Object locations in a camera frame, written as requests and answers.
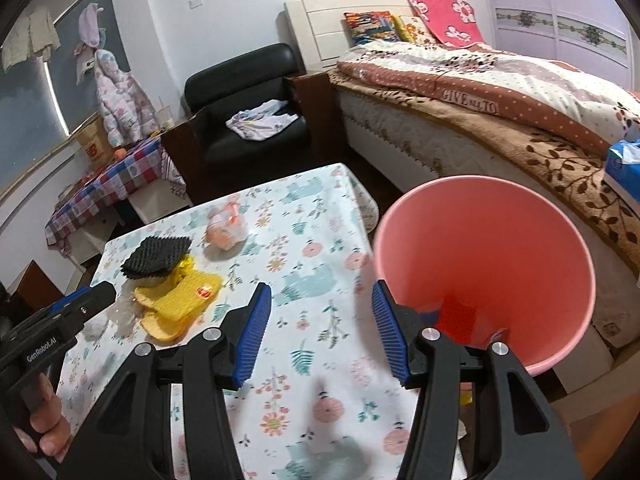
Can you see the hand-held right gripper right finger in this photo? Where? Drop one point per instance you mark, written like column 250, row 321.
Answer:
column 387, row 330

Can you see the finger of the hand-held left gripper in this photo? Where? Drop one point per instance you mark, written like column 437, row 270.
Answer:
column 90, row 297

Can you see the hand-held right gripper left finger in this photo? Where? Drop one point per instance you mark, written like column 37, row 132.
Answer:
column 255, row 330

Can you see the clear plastic wrap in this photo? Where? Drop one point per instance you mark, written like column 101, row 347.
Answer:
column 112, row 322

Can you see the black foam net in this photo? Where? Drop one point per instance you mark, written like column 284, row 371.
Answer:
column 155, row 257

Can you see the yellow foam net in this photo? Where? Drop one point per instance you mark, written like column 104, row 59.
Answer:
column 187, row 292

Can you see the pink plastic bag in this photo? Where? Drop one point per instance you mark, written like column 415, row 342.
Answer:
column 226, row 227

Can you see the pink plastic bin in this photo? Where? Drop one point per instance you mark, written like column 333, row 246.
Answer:
column 480, row 250

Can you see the person's left hand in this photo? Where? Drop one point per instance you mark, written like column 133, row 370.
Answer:
column 50, row 425

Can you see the floral tablecloth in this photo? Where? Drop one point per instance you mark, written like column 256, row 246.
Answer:
column 310, row 260

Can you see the white cabinet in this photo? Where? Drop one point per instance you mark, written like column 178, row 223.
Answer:
column 155, row 205

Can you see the checkered tablecloth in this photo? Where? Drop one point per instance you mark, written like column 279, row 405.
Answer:
column 115, row 180

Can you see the small orange fruit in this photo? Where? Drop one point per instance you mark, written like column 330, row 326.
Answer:
column 120, row 154

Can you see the brown paper bag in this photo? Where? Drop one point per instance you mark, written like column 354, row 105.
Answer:
column 95, row 145

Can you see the dark wooden side panel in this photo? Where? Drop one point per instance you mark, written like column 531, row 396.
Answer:
column 182, row 155

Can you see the plastic cup with straw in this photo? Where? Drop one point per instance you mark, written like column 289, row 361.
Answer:
column 166, row 117

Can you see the white quilted mattress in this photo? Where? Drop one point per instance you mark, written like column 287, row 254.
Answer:
column 385, row 132

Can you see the pink padded jacket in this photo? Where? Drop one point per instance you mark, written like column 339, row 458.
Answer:
column 122, row 100

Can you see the dark window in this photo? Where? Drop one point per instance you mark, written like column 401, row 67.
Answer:
column 25, row 105

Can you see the pale patterned cloth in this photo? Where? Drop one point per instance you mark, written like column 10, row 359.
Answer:
column 260, row 120

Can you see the dark wooden nightstand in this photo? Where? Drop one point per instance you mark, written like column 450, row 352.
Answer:
column 315, row 110

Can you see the brown leaf-patterned blanket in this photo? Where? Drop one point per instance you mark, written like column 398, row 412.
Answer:
column 540, row 160

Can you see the black leather armchair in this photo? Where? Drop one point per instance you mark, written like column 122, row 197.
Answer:
column 240, row 75

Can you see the hanging white cloth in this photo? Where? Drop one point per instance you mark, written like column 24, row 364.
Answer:
column 30, row 35

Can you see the pink dotted quilt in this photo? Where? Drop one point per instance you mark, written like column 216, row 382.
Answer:
column 500, row 80

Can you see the purple hat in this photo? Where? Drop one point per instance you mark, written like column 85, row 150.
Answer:
column 91, row 22

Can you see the blue tissue pack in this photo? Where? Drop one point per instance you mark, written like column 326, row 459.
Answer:
column 625, row 170

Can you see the yellow floral pillow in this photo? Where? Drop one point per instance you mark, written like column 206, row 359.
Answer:
column 412, row 29

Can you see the colourful patchwork pillow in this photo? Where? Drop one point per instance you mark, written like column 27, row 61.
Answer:
column 371, row 27

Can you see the white bed headboard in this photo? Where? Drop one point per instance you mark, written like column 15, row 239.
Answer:
column 320, row 30

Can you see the red floral pillow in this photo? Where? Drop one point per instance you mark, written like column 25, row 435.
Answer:
column 445, row 17

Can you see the white wall socket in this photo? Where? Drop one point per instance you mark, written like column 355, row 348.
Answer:
column 196, row 3

